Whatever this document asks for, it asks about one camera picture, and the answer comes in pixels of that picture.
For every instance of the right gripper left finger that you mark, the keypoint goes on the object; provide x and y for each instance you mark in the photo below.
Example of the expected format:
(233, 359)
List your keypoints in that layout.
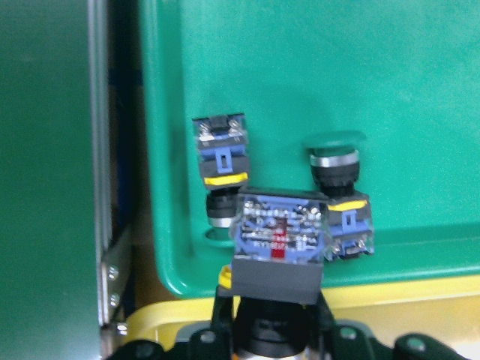
(213, 339)

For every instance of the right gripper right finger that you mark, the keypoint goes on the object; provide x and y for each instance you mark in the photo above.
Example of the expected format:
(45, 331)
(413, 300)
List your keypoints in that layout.
(330, 339)

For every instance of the green plastic tray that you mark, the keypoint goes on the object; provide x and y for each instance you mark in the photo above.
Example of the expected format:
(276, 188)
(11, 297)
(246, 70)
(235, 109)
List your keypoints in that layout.
(406, 73)

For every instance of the yellow push button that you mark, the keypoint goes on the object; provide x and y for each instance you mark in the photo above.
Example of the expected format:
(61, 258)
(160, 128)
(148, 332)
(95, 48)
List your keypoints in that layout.
(279, 237)

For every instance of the green push button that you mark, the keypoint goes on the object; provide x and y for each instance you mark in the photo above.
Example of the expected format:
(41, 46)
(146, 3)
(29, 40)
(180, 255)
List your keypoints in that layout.
(224, 167)
(335, 169)

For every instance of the yellow plastic tray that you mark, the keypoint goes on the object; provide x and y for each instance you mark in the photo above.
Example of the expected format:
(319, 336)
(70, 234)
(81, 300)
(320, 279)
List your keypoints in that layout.
(444, 308)

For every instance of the green conveyor belt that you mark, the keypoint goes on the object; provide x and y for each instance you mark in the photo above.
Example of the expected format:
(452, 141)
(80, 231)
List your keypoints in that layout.
(57, 177)

